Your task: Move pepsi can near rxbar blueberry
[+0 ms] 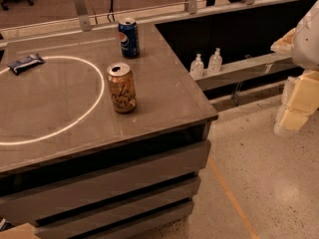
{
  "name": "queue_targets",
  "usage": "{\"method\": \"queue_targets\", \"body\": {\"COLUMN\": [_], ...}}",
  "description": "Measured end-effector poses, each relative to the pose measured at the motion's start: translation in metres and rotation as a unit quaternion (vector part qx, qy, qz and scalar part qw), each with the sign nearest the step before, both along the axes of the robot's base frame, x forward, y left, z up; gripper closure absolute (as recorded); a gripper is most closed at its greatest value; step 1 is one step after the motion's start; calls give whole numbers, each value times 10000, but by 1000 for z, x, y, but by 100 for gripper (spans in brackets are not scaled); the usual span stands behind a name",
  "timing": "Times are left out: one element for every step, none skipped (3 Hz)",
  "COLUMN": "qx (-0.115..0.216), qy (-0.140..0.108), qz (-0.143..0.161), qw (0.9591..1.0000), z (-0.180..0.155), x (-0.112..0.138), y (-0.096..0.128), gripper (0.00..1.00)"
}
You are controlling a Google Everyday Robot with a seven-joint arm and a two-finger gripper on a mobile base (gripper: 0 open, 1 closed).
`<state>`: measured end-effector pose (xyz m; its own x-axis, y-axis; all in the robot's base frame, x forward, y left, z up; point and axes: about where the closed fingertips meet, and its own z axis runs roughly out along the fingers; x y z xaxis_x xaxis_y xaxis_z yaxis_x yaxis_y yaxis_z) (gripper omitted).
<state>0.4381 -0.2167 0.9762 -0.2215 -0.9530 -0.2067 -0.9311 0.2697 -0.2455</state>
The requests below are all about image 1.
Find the blue pepsi can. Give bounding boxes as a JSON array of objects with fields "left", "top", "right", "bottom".
[{"left": 118, "top": 18, "right": 140, "bottom": 58}]

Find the grey metal shelf ledge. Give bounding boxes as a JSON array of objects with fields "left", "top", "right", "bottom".
[{"left": 196, "top": 53, "right": 296, "bottom": 91}]

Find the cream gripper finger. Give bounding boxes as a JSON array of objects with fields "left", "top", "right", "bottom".
[{"left": 270, "top": 29, "right": 295, "bottom": 55}]

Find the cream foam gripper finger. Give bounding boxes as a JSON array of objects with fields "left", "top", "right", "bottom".
[{"left": 274, "top": 70, "right": 319, "bottom": 136}]

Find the clear sanitizer bottle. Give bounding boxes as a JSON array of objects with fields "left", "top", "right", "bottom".
[
  {"left": 189, "top": 54, "right": 203, "bottom": 79},
  {"left": 207, "top": 48, "right": 222, "bottom": 73}
]

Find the left clear sanitizer bottle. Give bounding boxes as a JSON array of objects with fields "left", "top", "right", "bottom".
[{"left": 189, "top": 54, "right": 203, "bottom": 79}]

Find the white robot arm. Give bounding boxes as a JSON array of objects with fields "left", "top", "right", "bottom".
[{"left": 271, "top": 1, "right": 319, "bottom": 135}]

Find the grey drawer cabinet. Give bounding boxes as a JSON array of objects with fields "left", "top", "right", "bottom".
[{"left": 0, "top": 120, "right": 210, "bottom": 239}]

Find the blue rxbar blueberry wrapper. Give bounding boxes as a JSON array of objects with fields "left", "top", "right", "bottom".
[{"left": 8, "top": 54, "right": 45, "bottom": 76}]

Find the metal railing post left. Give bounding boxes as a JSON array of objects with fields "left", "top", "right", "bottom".
[{"left": 73, "top": 0, "right": 92, "bottom": 32}]

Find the gold lacroix can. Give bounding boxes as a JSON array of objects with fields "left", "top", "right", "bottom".
[{"left": 107, "top": 63, "right": 137, "bottom": 114}]

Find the right clear sanitizer bottle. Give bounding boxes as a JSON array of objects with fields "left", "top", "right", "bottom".
[{"left": 207, "top": 48, "right": 222, "bottom": 73}]

